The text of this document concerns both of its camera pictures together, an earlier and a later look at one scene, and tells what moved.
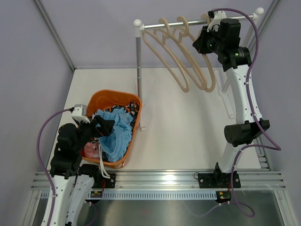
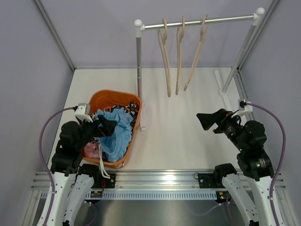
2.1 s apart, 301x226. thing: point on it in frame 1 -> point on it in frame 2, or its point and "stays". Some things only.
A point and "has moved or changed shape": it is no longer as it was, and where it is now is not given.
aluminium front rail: [174, 181] stays
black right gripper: [199, 44] -> [221, 117]
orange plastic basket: [104, 99] stays
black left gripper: [106, 126] stays
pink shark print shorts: [91, 150] stays
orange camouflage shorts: [133, 107] stays
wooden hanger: [206, 61] -> [203, 29]
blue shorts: [115, 145] stays
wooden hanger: [184, 56] -> [180, 33]
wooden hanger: [164, 30] has moved or changed shape
